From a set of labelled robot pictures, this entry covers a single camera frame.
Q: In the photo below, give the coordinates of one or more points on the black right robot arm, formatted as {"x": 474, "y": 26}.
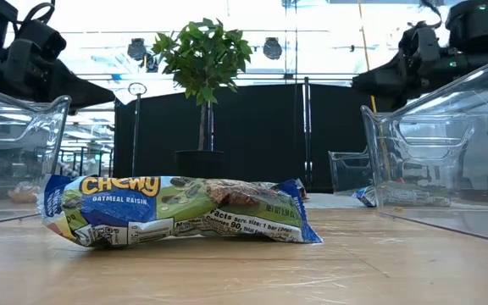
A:
{"x": 485, "y": 25}

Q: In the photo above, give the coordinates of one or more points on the light blue granola bar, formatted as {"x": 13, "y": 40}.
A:
{"x": 367, "y": 197}

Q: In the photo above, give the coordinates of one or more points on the green potted plant black pot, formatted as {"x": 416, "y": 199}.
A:
{"x": 203, "y": 59}

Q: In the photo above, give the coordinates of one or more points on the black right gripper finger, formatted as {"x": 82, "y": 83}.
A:
{"x": 386, "y": 84}

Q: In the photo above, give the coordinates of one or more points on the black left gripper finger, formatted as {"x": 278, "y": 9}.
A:
{"x": 83, "y": 91}

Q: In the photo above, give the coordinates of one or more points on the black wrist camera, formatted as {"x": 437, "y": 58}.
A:
{"x": 42, "y": 40}
{"x": 419, "y": 42}

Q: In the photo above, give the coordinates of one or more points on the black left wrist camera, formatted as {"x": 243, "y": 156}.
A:
{"x": 42, "y": 40}

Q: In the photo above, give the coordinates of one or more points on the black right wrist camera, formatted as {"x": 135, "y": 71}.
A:
{"x": 419, "y": 42}

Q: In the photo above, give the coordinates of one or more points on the green and orange granola bar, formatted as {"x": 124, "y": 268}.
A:
{"x": 23, "y": 194}

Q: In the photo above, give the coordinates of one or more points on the black partition screen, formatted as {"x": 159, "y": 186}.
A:
{"x": 261, "y": 135}

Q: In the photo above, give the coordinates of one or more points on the oatmeal raisin granola bar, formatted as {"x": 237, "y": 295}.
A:
{"x": 176, "y": 212}

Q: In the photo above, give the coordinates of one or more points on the black round fixture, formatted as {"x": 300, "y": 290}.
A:
{"x": 272, "y": 48}
{"x": 137, "y": 48}

